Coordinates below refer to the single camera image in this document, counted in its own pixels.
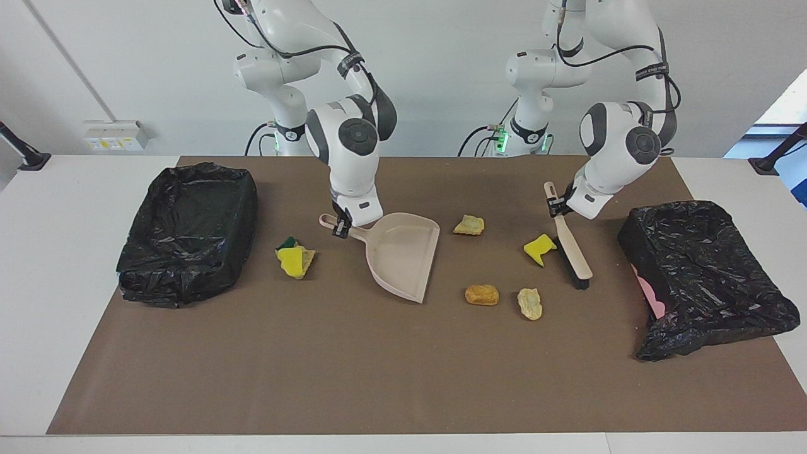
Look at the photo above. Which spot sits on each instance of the pale beige sponge chunk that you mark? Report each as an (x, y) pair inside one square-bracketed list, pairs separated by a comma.
[(308, 257)]

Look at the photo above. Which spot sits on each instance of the beige hand brush black bristles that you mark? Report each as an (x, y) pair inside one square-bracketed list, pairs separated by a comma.
[(570, 243)]

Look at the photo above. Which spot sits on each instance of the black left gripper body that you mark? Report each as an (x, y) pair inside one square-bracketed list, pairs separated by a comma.
[(570, 197)]

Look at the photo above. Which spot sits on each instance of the yellow sponge piece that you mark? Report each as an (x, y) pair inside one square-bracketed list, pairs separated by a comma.
[(538, 249), (291, 260)]

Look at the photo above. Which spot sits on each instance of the pale rounded sponge chunk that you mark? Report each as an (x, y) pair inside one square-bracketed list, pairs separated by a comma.
[(529, 304)]

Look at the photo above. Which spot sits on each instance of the pale jagged sponge chunk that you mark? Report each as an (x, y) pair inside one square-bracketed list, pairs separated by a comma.
[(469, 225)]

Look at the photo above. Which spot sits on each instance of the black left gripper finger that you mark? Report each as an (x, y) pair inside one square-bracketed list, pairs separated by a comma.
[(556, 207)]

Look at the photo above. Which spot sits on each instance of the white wall socket box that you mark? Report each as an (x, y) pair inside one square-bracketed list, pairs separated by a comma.
[(113, 135)]

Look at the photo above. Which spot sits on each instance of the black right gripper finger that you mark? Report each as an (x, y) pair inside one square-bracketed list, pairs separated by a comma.
[(343, 228)]

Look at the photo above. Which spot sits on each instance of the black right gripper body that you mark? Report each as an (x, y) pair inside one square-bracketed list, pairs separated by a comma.
[(338, 209)]

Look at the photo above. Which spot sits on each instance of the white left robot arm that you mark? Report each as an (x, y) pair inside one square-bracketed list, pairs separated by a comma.
[(624, 145)]

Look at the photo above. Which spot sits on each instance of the brown sponge chunk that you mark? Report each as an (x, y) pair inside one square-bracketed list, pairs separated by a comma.
[(481, 295)]

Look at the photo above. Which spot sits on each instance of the black bag over pink bin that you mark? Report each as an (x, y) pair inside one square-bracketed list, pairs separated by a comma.
[(706, 271)]

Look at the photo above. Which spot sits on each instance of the beige plastic dustpan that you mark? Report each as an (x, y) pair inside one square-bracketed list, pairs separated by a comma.
[(403, 252)]

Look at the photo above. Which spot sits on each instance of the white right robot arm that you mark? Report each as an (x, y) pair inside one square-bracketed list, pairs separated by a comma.
[(353, 157)]

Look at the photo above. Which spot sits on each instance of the black bag lined bin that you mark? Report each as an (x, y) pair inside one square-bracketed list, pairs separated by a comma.
[(189, 252)]

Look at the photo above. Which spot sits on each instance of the pink plastic bin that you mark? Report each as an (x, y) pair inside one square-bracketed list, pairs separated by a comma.
[(652, 296)]

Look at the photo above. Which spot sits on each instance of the brown table mat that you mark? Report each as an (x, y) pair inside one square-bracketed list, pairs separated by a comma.
[(403, 391)]

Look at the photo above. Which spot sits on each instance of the black clamp stand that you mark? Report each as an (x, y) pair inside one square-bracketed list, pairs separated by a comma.
[(769, 165), (28, 157)]

